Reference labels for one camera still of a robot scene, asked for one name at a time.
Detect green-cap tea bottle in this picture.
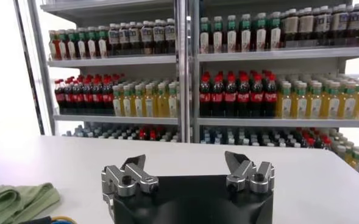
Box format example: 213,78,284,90
48,29,59,61
57,29,68,60
77,27,87,60
269,11,282,51
254,12,268,52
240,13,252,52
212,16,224,54
87,26,98,59
199,16,210,54
96,26,108,58
67,28,77,60
226,15,238,53

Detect dark bottle white-blue label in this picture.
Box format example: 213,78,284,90
119,22,130,57
140,20,153,55
152,19,165,55
164,18,176,54
129,21,141,56
330,4,348,46
314,5,331,46
347,2,359,45
108,23,120,57

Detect green polo shirt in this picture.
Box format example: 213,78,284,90
0,182,61,224

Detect grey metal shelf unit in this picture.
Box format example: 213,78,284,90
26,0,186,144
185,0,359,183

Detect black slanted frame post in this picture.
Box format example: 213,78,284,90
13,0,46,136

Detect yellow and blue cable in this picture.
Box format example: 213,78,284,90
49,215,78,224

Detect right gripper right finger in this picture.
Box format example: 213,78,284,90
224,150,275,194

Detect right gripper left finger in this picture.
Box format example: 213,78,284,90
101,154,160,198

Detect dark bottle beige label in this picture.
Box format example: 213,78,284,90
298,7,314,47
284,8,299,48

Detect red-cap cola bottle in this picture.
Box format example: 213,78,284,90
199,75,211,117
64,79,74,115
73,78,84,115
237,74,251,118
211,75,225,117
92,78,103,115
264,74,278,118
224,74,238,117
251,74,265,118
54,79,65,115
82,78,93,115
102,77,113,115

